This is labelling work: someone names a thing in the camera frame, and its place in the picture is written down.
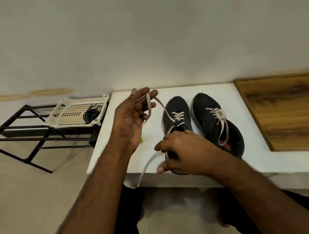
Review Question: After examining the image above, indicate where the person's left hand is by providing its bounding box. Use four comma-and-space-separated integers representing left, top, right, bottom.
109, 87, 159, 155

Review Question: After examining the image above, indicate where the person's right hand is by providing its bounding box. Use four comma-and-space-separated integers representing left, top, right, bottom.
154, 129, 237, 184

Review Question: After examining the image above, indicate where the black shoelace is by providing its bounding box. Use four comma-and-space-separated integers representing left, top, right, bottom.
82, 107, 101, 124
86, 103, 104, 120

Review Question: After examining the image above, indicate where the grey shoelace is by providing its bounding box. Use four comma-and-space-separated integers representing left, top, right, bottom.
205, 107, 230, 147

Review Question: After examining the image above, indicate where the person's left forearm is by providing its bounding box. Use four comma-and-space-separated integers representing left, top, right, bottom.
55, 142, 133, 234

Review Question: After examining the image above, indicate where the white perforated plastic tray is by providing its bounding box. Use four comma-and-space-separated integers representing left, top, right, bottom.
45, 94, 110, 129

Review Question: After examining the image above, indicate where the black metal rack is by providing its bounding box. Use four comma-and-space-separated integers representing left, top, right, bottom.
0, 103, 103, 174

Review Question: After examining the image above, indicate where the wooden board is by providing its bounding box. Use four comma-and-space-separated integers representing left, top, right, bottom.
234, 73, 309, 152

